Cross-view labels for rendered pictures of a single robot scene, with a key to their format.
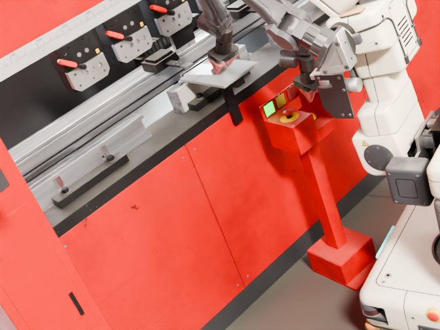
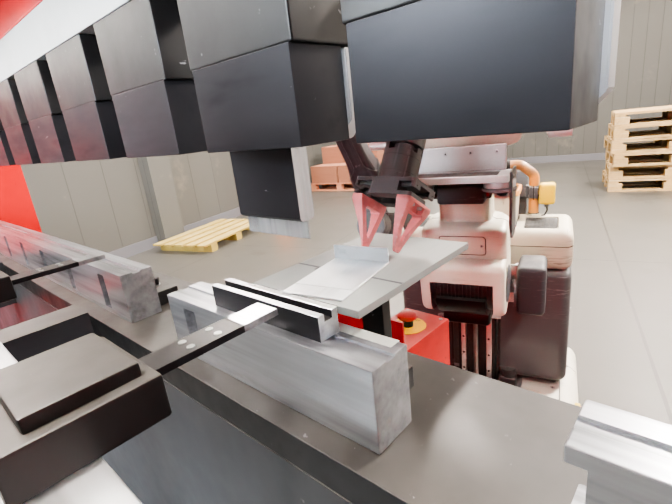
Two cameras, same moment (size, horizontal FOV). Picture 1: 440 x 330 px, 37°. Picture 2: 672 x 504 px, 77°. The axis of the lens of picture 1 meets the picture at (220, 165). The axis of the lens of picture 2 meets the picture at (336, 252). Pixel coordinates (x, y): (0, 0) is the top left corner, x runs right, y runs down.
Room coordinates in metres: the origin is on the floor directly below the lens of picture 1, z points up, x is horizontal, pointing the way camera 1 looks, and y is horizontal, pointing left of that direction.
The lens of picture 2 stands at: (2.51, 0.41, 1.19)
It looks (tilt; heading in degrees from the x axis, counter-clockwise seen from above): 17 degrees down; 255
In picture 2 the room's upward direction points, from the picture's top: 6 degrees counter-clockwise
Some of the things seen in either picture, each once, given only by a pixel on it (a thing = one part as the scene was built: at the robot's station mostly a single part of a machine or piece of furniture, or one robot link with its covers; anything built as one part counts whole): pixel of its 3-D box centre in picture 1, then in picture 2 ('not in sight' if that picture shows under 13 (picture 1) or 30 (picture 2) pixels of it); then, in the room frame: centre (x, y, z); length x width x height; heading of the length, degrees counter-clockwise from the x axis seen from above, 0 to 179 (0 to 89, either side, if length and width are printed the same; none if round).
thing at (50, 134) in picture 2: not in sight; (64, 115); (2.75, -0.54, 1.26); 0.15 x 0.09 x 0.17; 121
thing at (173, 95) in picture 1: (210, 77); (268, 347); (2.48, -0.09, 0.92); 0.39 x 0.06 x 0.10; 121
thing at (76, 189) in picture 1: (91, 179); not in sight; (2.09, 0.44, 0.89); 0.30 x 0.05 x 0.03; 121
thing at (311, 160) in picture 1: (321, 192); not in sight; (2.22, -0.34, 0.39); 0.06 x 0.06 x 0.54; 29
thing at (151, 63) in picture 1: (169, 61); (155, 354); (2.59, 0.03, 1.01); 0.26 x 0.12 x 0.05; 31
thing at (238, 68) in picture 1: (218, 71); (366, 264); (2.33, -0.12, 1.00); 0.26 x 0.18 x 0.01; 31
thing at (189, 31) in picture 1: (182, 37); (272, 192); (2.45, -0.05, 1.13); 0.10 x 0.02 x 0.10; 121
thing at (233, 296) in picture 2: (201, 65); (269, 305); (2.47, -0.08, 0.99); 0.20 x 0.03 x 0.03; 121
